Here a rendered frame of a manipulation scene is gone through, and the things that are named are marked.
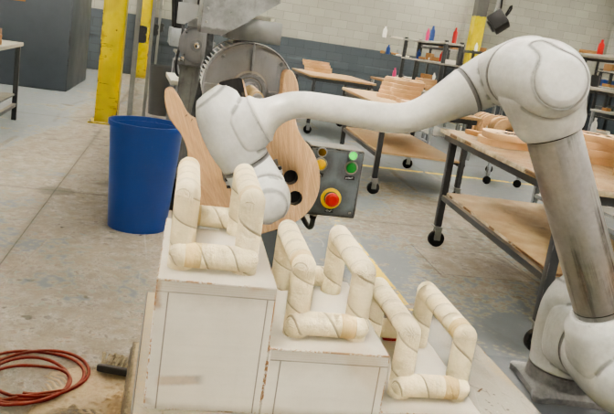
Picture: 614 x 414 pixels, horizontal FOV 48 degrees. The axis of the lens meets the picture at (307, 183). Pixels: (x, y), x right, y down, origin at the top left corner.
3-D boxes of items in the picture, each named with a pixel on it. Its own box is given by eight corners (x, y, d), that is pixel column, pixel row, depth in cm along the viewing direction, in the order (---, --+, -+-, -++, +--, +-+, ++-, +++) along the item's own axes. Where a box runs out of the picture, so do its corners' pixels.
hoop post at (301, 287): (280, 327, 94) (290, 261, 92) (303, 328, 95) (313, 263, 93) (283, 337, 91) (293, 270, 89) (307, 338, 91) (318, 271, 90)
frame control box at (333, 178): (269, 209, 221) (280, 130, 216) (333, 216, 225) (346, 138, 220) (280, 232, 197) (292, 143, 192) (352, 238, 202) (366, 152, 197)
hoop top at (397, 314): (365, 291, 113) (368, 272, 112) (383, 292, 114) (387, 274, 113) (399, 346, 94) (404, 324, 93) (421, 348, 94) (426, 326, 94)
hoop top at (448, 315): (412, 295, 114) (416, 277, 114) (431, 297, 115) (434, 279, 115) (456, 350, 95) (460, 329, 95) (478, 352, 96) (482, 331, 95)
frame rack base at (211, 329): (152, 319, 112) (163, 217, 109) (245, 324, 115) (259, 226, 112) (142, 409, 86) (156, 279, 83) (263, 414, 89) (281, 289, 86)
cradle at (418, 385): (386, 388, 97) (390, 367, 97) (461, 392, 100) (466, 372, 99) (393, 401, 94) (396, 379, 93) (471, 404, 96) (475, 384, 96)
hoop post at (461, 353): (438, 390, 100) (450, 330, 98) (459, 391, 101) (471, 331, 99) (446, 402, 97) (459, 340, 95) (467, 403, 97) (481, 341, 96)
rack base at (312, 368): (242, 325, 115) (249, 273, 113) (338, 332, 118) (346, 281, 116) (259, 415, 89) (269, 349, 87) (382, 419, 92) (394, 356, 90)
